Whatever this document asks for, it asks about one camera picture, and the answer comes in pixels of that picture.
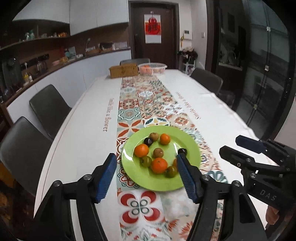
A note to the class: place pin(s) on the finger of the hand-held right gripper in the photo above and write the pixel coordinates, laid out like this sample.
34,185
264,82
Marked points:
233,156
249,144

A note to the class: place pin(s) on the white plastic basket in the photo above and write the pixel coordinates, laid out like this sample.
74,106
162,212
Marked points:
157,69

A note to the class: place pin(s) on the small orange tomato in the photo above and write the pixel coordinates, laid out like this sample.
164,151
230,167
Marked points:
165,138

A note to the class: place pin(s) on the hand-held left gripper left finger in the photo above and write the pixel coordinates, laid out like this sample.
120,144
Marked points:
106,178

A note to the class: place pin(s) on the glass sliding door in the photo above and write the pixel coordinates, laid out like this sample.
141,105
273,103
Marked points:
266,69

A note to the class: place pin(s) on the white upper cabinets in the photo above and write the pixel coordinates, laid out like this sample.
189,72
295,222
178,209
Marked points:
97,14

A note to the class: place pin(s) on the black coffee machine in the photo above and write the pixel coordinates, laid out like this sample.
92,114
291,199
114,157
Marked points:
11,71

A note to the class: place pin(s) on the yellow bottle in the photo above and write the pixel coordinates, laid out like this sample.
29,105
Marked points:
26,77

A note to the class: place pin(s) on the red and white door poster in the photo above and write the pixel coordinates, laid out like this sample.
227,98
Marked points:
152,30

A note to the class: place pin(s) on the white gooseneck lamp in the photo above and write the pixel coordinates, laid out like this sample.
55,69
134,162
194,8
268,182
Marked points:
88,40

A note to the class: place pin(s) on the dark grey chair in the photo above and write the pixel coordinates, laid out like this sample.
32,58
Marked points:
131,61
205,78
23,148
48,106

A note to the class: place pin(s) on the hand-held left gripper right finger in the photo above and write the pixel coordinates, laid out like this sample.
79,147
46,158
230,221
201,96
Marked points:
187,178

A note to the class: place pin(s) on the cluttered small rack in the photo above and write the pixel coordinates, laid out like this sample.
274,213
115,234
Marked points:
188,55

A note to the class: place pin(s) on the orange tangerine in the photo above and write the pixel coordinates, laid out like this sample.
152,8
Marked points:
159,165
141,150

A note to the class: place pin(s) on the glass jar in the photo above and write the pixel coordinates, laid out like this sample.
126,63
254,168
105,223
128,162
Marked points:
42,66

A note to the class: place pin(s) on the green tomato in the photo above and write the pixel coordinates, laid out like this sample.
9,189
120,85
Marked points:
171,171
146,161

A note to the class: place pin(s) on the white wall intercom panel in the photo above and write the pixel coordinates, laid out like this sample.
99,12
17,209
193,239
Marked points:
187,34

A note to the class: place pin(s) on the person's right hand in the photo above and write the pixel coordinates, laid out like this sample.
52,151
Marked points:
271,215

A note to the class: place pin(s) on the kitchen faucet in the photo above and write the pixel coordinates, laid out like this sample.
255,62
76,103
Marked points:
232,55

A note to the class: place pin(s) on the brown round fruit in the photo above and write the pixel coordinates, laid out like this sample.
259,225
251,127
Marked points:
158,152
153,136

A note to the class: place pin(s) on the dark brown door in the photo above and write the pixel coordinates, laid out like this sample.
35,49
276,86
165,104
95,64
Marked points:
138,23

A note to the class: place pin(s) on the patterned floral table runner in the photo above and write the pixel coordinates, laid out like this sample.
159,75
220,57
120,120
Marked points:
138,208

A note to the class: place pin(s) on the white counter cabinet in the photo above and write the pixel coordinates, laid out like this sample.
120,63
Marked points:
76,74

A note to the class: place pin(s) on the woven wooden box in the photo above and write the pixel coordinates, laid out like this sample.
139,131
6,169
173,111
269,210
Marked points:
123,70

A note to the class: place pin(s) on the green plate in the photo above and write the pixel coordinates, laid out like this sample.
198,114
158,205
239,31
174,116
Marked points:
138,173

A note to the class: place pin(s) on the dark purple plum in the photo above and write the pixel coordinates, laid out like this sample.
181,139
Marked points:
182,151
148,141

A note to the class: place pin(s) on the small picture frame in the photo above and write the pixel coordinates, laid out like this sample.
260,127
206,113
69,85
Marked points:
72,52

